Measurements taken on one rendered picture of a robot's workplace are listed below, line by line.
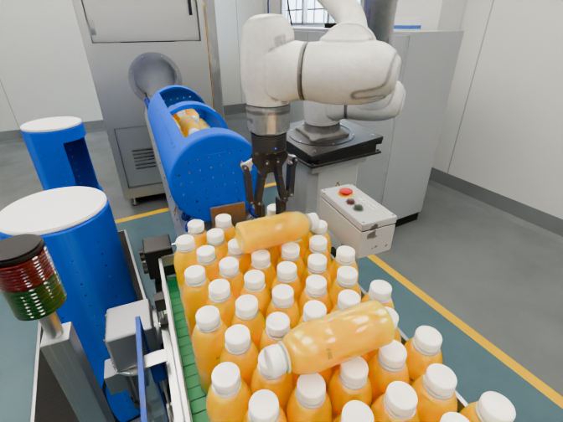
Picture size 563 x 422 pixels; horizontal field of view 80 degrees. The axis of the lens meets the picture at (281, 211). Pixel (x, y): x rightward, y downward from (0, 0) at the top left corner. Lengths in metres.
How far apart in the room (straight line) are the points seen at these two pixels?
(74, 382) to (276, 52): 0.64
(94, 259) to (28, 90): 5.06
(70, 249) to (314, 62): 0.80
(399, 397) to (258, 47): 0.58
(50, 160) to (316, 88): 1.68
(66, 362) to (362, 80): 0.64
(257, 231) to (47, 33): 5.46
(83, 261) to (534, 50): 3.21
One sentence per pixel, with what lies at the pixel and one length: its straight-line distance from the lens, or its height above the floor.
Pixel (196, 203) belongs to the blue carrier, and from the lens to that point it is 1.03.
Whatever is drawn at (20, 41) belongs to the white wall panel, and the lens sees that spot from 5.99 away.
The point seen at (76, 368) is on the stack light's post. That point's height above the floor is 1.03.
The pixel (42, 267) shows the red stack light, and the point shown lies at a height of 1.23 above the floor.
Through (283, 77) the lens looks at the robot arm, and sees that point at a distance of 0.64.
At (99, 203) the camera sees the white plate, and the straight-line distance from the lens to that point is 1.12.
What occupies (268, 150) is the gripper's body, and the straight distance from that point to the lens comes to 0.70.
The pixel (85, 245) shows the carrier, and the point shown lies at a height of 0.96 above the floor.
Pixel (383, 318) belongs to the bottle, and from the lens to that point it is 0.51.
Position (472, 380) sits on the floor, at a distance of 2.02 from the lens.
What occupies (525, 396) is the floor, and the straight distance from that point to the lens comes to 2.09.
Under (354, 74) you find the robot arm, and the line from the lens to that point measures 0.61.
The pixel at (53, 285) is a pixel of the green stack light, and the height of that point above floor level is 1.20.
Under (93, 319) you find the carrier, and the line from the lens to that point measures 1.23.
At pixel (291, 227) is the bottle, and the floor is 1.13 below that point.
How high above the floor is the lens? 1.51
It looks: 30 degrees down
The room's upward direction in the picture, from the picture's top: straight up
